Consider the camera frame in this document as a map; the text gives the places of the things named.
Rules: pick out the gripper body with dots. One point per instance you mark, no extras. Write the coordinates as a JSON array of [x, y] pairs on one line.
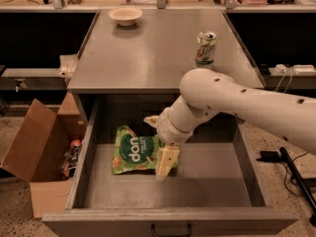
[[165, 128]]

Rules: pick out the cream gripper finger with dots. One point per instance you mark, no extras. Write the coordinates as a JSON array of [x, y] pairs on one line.
[[152, 121], [166, 158]]

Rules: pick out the green rice chip bag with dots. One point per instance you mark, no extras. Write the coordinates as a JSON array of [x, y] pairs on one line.
[[133, 152]]

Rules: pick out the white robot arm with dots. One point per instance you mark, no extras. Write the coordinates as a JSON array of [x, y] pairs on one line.
[[205, 93]]

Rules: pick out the open grey drawer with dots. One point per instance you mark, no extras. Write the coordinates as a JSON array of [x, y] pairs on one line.
[[216, 188]]

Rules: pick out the grey cabinet counter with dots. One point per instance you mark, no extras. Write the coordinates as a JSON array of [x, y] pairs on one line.
[[153, 56]]

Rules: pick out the white soda can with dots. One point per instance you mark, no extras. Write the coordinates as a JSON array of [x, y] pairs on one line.
[[206, 43]]

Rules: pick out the black power adapter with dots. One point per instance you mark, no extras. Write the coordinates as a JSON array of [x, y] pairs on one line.
[[269, 157]]

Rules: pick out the snack packets in box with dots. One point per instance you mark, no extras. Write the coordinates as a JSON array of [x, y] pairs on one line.
[[70, 159]]

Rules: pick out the white paper bowl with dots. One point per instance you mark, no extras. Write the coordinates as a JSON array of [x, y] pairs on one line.
[[125, 16]]

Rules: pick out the open cardboard box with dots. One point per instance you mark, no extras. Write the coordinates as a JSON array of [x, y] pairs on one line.
[[37, 153]]

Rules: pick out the white power strip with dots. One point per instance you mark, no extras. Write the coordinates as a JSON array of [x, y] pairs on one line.
[[296, 70]]

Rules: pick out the black metal stand leg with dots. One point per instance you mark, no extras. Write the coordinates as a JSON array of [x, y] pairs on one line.
[[301, 183]]

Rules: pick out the black drawer handle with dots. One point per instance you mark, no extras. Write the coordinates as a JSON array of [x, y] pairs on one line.
[[171, 231]]

